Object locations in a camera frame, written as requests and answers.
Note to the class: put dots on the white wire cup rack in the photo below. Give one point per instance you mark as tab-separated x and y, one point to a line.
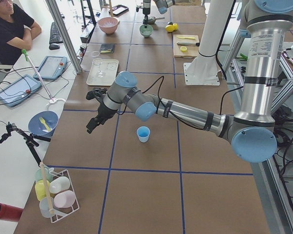
48	174

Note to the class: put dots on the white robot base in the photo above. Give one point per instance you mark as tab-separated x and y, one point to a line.
203	69

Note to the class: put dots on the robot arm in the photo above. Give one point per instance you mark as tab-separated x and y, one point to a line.
250	129
162	5

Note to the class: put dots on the cream bear tray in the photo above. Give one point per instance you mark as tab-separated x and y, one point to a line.
110	67

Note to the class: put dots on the white cup in rack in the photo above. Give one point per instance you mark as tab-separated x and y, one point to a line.
60	184

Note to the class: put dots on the green bowl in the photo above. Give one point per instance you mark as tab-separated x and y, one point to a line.
146	30

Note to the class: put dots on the metal ice scoop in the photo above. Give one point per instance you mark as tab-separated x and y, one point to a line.
152	20

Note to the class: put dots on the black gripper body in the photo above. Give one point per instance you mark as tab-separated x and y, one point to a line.
104	112
145	12

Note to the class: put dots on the blue teach pendant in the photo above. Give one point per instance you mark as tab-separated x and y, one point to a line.
52	67
19	90

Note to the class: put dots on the clear wine glass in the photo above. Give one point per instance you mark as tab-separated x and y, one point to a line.
97	62

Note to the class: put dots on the red cylinder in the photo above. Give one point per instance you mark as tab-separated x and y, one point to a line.
10	213

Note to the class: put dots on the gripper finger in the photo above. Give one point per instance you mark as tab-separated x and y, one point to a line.
93	123

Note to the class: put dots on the pink cup in rack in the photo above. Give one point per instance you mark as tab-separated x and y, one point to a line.
64	199

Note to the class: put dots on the clear cup in rack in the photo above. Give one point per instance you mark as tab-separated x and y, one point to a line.
44	208

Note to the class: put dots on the light blue plastic cup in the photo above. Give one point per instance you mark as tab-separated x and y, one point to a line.
143	134

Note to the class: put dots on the yellow cup in rack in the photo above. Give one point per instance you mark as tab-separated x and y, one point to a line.
40	190

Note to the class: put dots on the yellow fork in bowl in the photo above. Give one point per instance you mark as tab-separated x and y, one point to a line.
42	120

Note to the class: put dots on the blue bowl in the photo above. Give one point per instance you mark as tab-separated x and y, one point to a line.
37	128

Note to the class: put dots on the black keyboard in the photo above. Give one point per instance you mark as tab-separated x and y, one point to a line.
55	36

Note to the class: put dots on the pink bowl with ice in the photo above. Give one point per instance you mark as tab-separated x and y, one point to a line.
108	24

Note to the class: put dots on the lemon half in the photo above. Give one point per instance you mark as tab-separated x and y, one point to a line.
183	49

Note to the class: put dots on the seated person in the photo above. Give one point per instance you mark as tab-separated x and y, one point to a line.
17	32

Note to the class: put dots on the grey folded cloth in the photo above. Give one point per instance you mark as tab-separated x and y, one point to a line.
107	48

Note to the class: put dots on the yellow lemon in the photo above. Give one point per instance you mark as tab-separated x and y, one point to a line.
171	27

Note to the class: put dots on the wooden cutting board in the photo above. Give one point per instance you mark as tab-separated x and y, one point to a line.
192	51

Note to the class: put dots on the black computer mouse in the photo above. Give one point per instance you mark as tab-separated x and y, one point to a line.
54	46

